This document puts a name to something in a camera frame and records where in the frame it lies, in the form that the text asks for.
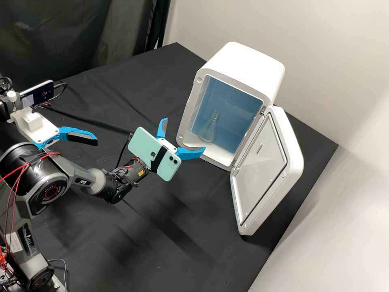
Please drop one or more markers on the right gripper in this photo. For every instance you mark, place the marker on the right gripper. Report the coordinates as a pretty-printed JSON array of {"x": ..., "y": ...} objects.
[{"x": 169, "y": 145}]

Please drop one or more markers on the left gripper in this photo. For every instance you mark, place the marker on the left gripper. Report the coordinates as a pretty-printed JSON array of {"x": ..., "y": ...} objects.
[{"x": 36, "y": 126}]

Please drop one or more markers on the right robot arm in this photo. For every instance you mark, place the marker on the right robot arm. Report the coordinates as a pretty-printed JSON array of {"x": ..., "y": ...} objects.
[{"x": 36, "y": 173}]

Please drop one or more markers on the clear flask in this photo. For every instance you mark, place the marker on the clear flask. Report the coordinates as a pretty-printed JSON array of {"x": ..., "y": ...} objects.
[{"x": 208, "y": 133}]

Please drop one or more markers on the white incubator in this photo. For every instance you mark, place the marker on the white incubator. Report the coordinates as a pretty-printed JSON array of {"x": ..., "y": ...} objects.
[{"x": 243, "y": 76}]

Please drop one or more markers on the incubator door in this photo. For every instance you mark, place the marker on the incubator door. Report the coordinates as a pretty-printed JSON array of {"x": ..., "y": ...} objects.
[{"x": 267, "y": 170}]

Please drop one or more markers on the right wrist camera phone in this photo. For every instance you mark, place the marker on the right wrist camera phone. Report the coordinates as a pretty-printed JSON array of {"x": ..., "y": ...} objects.
[{"x": 146, "y": 149}]

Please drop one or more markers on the wrist camera phone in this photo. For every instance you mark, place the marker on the wrist camera phone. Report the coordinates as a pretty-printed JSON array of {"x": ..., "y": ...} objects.
[
  {"x": 38, "y": 95},
  {"x": 146, "y": 149}
]

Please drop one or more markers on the left wrist camera phone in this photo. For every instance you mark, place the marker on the left wrist camera phone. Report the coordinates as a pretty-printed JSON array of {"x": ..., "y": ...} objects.
[{"x": 38, "y": 95}]

